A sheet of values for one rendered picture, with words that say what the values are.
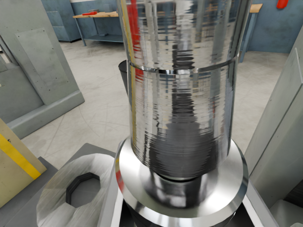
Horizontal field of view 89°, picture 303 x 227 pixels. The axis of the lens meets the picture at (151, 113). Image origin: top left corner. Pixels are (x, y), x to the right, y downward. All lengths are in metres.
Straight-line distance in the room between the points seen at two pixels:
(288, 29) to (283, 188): 3.84
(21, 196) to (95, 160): 1.62
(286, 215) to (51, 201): 0.62
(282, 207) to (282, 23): 3.85
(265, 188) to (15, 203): 1.71
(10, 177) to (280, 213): 1.70
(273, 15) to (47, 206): 4.24
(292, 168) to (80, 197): 0.52
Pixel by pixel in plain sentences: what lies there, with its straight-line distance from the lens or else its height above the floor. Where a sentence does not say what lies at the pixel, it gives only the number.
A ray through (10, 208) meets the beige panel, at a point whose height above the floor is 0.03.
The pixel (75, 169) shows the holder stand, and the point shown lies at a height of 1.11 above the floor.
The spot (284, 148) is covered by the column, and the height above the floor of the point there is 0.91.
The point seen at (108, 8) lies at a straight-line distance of 5.54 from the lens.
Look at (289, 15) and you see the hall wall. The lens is 4.25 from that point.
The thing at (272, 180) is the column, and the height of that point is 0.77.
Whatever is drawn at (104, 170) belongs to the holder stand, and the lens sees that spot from 0.20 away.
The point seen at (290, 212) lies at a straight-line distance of 0.69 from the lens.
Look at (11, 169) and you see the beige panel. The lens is 1.69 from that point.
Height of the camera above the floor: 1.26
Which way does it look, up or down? 38 degrees down
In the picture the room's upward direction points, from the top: 7 degrees counter-clockwise
